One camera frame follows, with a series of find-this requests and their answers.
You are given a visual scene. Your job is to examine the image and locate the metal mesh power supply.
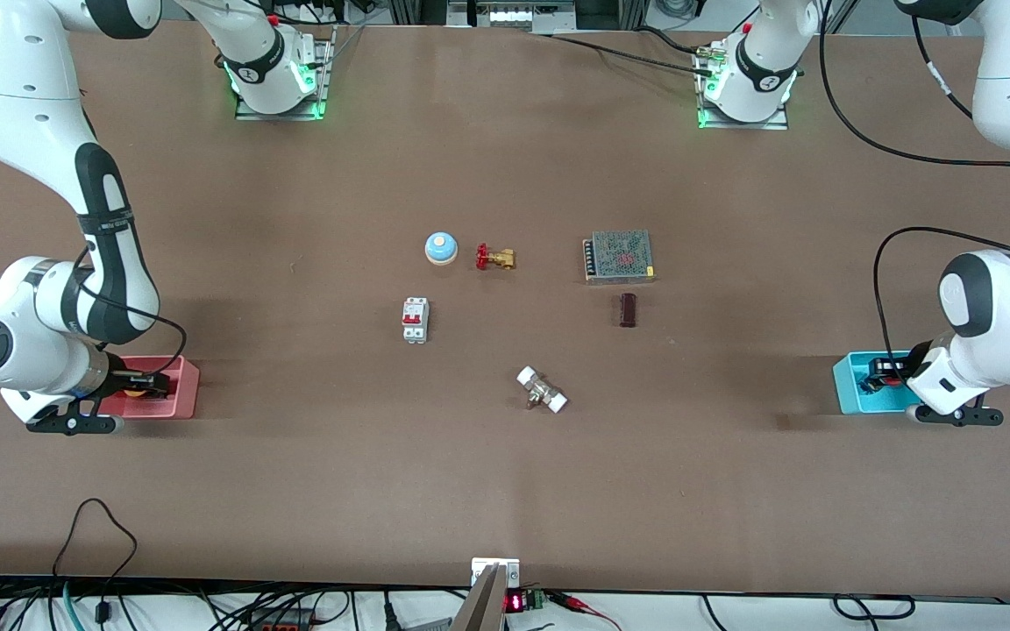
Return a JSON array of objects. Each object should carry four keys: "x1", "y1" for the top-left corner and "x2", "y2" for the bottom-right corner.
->
[{"x1": 582, "y1": 230, "x2": 657, "y2": 286}]

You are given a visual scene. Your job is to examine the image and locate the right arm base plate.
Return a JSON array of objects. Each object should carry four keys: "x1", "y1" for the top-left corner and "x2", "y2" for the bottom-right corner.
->
[{"x1": 235, "y1": 25, "x2": 337, "y2": 122}]

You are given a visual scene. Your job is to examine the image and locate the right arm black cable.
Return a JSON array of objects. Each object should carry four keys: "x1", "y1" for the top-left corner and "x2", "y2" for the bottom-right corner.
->
[{"x1": 74, "y1": 245, "x2": 188, "y2": 379}]

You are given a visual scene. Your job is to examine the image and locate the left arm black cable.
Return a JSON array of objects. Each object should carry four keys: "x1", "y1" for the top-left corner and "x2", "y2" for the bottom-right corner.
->
[{"x1": 819, "y1": 0, "x2": 1010, "y2": 379}]

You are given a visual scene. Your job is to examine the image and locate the pink plastic bin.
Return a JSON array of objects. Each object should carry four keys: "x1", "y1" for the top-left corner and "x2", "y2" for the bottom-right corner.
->
[{"x1": 95, "y1": 355, "x2": 201, "y2": 420}]

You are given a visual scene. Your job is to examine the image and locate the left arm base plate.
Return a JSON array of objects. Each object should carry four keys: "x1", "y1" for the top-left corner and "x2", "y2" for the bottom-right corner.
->
[{"x1": 696, "y1": 42, "x2": 790, "y2": 131}]

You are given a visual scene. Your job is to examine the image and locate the metal fitting white caps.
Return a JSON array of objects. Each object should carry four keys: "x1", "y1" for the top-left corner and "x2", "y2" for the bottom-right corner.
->
[{"x1": 516, "y1": 365, "x2": 569, "y2": 415}]

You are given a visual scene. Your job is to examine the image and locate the white red circuit breaker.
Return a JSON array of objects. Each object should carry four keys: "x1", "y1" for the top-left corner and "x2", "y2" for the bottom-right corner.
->
[{"x1": 402, "y1": 297, "x2": 430, "y2": 344}]

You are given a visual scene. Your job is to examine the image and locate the silver mount bracket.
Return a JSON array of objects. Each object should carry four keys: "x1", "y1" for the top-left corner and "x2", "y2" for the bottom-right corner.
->
[{"x1": 471, "y1": 557, "x2": 522, "y2": 589}]

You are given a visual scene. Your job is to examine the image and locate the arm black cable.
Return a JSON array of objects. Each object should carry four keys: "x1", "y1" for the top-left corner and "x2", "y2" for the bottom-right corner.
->
[
  {"x1": 74, "y1": 245, "x2": 188, "y2": 379},
  {"x1": 819, "y1": 0, "x2": 1010, "y2": 379}
]

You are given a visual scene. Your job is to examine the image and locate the black looped table cable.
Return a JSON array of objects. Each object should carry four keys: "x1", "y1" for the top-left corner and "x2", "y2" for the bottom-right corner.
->
[{"x1": 52, "y1": 498, "x2": 139, "y2": 625}]

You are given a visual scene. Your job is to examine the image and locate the black cable to base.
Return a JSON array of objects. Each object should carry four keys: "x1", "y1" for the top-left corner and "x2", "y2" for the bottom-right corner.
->
[{"x1": 530, "y1": 26, "x2": 718, "y2": 78}]

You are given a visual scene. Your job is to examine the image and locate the red clip lead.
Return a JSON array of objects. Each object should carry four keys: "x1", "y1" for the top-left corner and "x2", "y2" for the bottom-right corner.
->
[{"x1": 547, "y1": 592, "x2": 622, "y2": 631}]

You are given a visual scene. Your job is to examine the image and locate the aluminium camera mount profile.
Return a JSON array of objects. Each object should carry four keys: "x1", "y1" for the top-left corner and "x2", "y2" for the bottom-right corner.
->
[{"x1": 451, "y1": 564, "x2": 507, "y2": 631}]

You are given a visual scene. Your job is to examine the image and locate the cyan plastic bin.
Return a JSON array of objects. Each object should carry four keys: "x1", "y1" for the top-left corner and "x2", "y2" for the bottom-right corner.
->
[{"x1": 832, "y1": 351, "x2": 925, "y2": 415}]

